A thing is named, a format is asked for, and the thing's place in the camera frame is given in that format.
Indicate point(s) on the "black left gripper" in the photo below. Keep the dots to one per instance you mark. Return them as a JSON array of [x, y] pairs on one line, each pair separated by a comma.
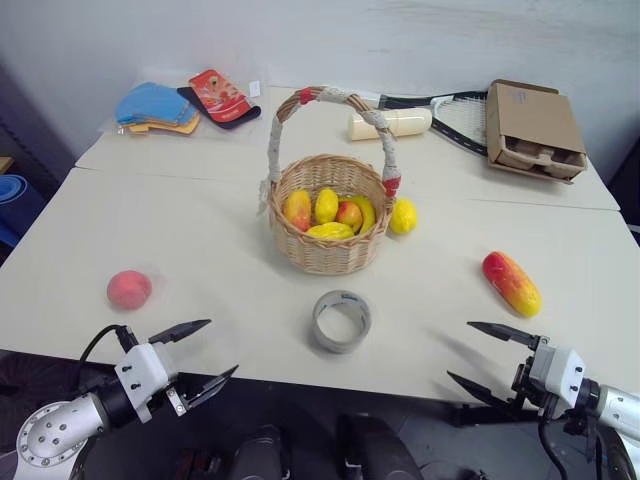
[[182, 391]]

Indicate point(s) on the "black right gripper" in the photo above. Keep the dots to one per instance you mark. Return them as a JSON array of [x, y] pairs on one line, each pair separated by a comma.
[[522, 386]]

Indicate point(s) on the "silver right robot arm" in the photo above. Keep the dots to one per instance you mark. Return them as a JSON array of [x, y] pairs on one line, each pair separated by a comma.
[[620, 406]]

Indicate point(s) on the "long red-yellow mango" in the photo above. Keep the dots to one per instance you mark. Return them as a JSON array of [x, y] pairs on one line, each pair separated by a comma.
[[512, 284]]

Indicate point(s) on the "pink peach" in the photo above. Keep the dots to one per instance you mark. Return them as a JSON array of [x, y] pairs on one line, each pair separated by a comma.
[[128, 291]]

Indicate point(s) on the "dark rounded shape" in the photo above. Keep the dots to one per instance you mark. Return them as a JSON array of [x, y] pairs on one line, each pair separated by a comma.
[[260, 455], [375, 447]]

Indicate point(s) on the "yellow lemon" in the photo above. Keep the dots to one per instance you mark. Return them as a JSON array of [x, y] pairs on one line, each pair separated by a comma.
[[326, 205], [403, 216]]

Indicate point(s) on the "short red-yellow mango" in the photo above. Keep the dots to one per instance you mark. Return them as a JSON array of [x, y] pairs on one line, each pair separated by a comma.
[[298, 209]]

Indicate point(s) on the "yellow ridged starfruit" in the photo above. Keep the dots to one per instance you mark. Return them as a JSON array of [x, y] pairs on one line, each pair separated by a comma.
[[330, 231]]

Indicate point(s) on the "yellow banana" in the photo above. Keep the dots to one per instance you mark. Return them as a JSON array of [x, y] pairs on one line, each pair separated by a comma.
[[368, 212]]

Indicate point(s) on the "small red-yellow apple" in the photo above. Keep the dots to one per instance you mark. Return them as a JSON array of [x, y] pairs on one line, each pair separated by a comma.
[[348, 214]]

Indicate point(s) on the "grey paper pulp tray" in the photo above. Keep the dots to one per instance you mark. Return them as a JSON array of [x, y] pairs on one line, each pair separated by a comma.
[[545, 155]]

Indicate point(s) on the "blue rolled foam mat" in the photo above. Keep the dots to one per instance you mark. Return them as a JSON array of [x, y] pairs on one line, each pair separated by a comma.
[[12, 207]]

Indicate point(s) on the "black neoprene pad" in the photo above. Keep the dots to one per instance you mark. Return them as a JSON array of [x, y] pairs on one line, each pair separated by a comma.
[[247, 117]]

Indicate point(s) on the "black and white racket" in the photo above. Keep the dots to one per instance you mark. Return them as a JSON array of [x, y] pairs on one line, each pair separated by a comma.
[[460, 115]]

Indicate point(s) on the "brown cardboard box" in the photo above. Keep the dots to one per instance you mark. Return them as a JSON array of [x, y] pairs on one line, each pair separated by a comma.
[[535, 115]]

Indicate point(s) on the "cream cylinder bottle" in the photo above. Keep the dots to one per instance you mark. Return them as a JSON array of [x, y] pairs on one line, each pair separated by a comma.
[[410, 122]]

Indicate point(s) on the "blue and yellow cloth stack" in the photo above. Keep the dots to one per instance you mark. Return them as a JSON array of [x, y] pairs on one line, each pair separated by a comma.
[[150, 105]]

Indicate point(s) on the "red printed pouch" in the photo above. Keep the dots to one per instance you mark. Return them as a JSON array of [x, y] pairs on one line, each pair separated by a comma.
[[220, 97]]

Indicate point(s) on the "small white card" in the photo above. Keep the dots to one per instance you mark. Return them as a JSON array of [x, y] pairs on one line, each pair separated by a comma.
[[255, 88]]

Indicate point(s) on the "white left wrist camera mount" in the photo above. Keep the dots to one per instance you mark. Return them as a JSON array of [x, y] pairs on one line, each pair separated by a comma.
[[142, 367]]

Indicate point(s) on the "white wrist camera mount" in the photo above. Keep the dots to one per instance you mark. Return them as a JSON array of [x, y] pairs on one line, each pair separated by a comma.
[[556, 370], [142, 367]]

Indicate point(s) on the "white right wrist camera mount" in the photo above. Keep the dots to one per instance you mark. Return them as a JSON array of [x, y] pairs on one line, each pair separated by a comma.
[[556, 370]]

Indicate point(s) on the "grey duct tape roll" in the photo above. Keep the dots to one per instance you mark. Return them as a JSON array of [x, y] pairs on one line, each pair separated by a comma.
[[325, 342]]

